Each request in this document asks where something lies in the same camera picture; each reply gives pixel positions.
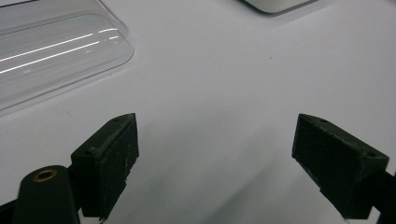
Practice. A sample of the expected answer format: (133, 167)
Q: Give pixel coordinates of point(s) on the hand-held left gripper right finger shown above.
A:
(336, 161)

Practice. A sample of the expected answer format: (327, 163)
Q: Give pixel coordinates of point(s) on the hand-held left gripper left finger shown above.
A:
(106, 165)

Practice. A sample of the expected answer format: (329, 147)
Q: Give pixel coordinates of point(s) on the clear plastic tray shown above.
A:
(53, 53)

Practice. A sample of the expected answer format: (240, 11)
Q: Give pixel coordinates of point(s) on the white container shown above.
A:
(277, 4)

